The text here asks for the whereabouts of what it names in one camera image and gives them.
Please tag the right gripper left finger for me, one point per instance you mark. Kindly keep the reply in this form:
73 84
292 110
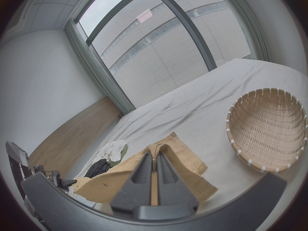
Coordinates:
137 189

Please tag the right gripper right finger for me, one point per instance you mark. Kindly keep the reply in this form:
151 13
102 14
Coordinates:
173 189

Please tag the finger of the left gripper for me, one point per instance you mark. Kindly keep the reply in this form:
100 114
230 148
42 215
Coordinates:
69 183

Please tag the tan shorts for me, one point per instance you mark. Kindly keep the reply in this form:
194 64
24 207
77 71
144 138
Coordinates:
187 157

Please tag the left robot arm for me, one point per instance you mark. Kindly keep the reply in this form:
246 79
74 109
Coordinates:
19 155

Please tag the black garment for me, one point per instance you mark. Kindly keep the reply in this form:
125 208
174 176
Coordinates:
98 168

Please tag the green garment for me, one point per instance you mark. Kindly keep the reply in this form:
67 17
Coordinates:
122 155

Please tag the white garment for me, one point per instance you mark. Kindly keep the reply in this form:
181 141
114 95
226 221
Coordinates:
115 148

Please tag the bed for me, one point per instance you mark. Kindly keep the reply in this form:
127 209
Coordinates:
192 100

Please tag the round woven basket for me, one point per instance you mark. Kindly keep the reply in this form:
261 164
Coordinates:
264 129

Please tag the window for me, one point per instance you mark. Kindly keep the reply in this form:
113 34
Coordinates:
156 68

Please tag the grey-green curtain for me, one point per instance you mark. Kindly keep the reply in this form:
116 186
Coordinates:
252 20
96 64

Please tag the ceiling air vent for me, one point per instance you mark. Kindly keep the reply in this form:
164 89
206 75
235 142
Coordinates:
20 15

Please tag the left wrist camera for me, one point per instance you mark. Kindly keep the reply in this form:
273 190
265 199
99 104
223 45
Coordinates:
55 176

